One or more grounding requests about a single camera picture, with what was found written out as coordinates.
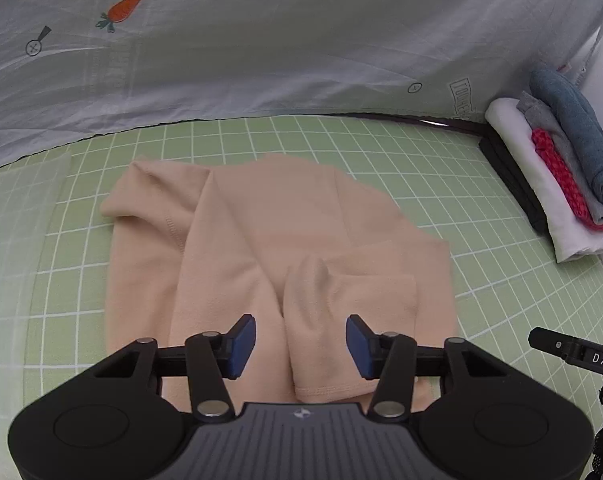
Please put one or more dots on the green grid mat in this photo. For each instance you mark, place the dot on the green grid mat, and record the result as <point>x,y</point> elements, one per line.
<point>431,185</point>

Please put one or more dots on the pale grey carrot print quilt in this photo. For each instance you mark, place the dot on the pale grey carrot print quilt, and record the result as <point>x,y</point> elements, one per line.
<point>281,35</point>

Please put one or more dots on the blue-grey folded garment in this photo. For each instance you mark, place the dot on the blue-grey folded garment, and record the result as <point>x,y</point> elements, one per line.
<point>576,120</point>

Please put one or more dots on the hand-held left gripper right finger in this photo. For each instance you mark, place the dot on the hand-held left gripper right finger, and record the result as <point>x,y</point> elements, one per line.
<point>360,350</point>

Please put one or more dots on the peach knit top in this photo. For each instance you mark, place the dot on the peach knit top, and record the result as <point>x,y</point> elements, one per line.
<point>281,220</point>

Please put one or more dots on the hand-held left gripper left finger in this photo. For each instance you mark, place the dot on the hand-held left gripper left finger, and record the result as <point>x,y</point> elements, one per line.
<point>241,345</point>

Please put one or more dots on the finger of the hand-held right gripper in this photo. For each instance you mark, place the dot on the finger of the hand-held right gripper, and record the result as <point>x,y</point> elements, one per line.
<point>571,349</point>

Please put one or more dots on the stack of folded clothes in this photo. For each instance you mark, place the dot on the stack of folded clothes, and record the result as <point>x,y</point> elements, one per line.
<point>536,185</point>

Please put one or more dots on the black folded garment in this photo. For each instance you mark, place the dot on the black folded garment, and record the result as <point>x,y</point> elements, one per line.
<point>516,180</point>

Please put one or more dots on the light grey folded garment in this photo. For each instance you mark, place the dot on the light grey folded garment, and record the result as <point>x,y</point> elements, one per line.
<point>546,125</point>

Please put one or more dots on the red patterned folded garment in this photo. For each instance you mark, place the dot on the red patterned folded garment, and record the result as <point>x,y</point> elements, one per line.
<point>556,165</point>

